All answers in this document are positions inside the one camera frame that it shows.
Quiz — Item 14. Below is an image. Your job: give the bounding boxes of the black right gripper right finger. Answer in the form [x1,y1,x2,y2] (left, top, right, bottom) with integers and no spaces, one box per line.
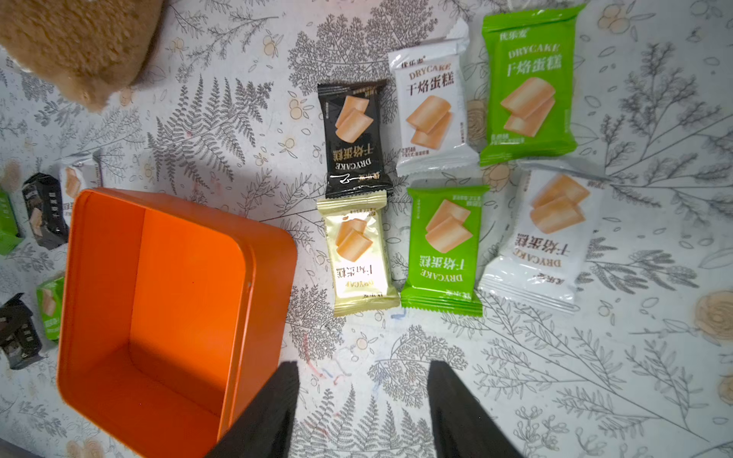
[427,361,522,458]

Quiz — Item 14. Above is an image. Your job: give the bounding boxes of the green cookie packet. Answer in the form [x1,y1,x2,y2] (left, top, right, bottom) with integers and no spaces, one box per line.
[480,5,585,166]
[0,191,23,256]
[401,185,490,317]
[36,276,65,342]

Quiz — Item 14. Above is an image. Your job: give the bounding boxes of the orange plastic storage box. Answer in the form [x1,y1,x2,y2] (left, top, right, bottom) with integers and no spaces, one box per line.
[57,188,297,457]

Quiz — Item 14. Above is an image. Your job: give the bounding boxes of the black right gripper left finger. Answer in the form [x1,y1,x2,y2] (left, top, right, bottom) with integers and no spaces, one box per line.
[205,362,300,458]

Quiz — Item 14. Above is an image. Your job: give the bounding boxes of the brown teddy bear plush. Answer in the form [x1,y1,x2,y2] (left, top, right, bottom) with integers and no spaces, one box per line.
[1,1,164,113]

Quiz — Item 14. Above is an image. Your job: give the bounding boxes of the cream cookie packet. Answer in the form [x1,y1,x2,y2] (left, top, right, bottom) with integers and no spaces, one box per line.
[317,191,400,317]

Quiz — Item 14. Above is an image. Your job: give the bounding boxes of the black cookie packet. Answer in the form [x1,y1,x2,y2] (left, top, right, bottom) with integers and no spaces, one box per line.
[317,80,392,198]
[22,173,69,250]

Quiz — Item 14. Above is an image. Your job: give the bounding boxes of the white cookie packet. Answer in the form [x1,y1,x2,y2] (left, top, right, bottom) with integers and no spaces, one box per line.
[389,18,479,177]
[478,160,608,313]

